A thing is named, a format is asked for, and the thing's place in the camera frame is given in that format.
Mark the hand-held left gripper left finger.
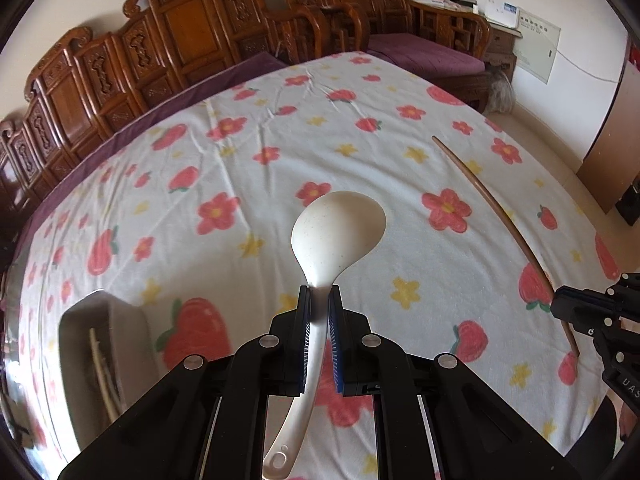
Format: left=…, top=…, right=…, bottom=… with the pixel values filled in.
left=57, top=285, right=313, bottom=480

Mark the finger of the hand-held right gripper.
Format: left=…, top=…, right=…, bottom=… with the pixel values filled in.
left=606, top=272, right=640, bottom=302
left=550, top=285, right=640, bottom=369

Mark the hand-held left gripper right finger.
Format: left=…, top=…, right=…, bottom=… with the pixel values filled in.
left=328, top=284, right=583, bottom=480

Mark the white plastic ladle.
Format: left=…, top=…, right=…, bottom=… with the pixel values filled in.
left=261, top=191, right=388, bottom=479

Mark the dark brown wooden chopstick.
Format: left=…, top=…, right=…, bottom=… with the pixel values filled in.
left=431, top=135, right=581, bottom=358

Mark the grey plastic utensil container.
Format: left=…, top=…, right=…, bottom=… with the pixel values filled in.
left=57, top=289, right=162, bottom=430

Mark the light wooden chopstick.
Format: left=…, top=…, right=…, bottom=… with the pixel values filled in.
left=97, top=355, right=123, bottom=423
left=88, top=327, right=108, bottom=391

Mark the person's right forearm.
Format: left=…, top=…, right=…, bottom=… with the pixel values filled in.
left=562, top=395, right=640, bottom=480

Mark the black box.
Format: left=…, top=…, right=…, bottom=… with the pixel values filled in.
left=617, top=180, right=640, bottom=226

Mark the brown wooden door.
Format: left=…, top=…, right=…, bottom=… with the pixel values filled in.
left=575, top=30, right=640, bottom=216

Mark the floral strawberry tablecloth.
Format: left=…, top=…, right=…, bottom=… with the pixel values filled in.
left=10, top=50, right=626, bottom=480

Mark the grey plastic bag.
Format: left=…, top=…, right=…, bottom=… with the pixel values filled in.
left=482, top=67, right=517, bottom=116

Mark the small wooden cabinet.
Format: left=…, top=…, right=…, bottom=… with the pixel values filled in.
left=482, top=22, right=523, bottom=81

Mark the white paper box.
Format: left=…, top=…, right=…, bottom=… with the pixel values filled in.
left=482, top=0, right=522, bottom=28

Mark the long carved wooden bench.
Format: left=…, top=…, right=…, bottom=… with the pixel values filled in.
left=0, top=0, right=331, bottom=221

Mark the white wall panel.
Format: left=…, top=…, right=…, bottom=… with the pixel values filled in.
left=512, top=7, right=563, bottom=84

